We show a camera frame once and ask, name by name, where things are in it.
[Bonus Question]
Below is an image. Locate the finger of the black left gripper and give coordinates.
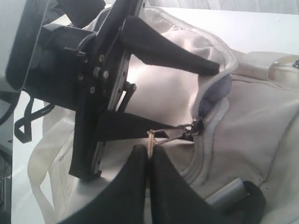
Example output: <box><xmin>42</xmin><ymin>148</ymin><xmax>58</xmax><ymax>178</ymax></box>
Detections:
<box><xmin>94</xmin><ymin>112</ymin><xmax>177</xmax><ymax>142</ymax></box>
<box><xmin>121</xmin><ymin>16</ymin><xmax>220</xmax><ymax>76</ymax></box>

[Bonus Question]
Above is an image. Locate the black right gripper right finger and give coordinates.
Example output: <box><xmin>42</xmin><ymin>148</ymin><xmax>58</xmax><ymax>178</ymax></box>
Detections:
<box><xmin>149</xmin><ymin>146</ymin><xmax>232</xmax><ymax>224</ymax></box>

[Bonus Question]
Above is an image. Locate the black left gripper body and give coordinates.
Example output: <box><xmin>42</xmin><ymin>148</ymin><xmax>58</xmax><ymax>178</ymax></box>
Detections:
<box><xmin>28</xmin><ymin>0</ymin><xmax>145</xmax><ymax>181</ymax></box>

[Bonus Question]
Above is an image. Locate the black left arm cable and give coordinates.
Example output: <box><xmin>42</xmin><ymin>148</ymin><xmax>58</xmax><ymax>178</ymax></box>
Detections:
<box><xmin>14</xmin><ymin>95</ymin><xmax>57</xmax><ymax>143</ymax></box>

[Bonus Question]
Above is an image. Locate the cream fabric duffel bag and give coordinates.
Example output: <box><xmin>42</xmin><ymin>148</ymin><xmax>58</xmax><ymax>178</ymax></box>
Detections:
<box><xmin>28</xmin><ymin>7</ymin><xmax>299</xmax><ymax>224</ymax></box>

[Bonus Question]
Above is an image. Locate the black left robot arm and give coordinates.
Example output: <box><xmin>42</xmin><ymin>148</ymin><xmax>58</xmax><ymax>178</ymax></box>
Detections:
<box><xmin>0</xmin><ymin>0</ymin><xmax>220</xmax><ymax>181</ymax></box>

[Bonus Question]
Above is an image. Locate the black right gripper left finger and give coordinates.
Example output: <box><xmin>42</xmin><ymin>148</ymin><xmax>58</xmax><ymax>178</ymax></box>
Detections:
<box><xmin>60</xmin><ymin>145</ymin><xmax>148</xmax><ymax>224</ymax></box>

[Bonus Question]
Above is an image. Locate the white backdrop curtain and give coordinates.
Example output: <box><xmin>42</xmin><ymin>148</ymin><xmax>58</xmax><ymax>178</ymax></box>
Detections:
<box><xmin>149</xmin><ymin>0</ymin><xmax>299</xmax><ymax>14</ymax></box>

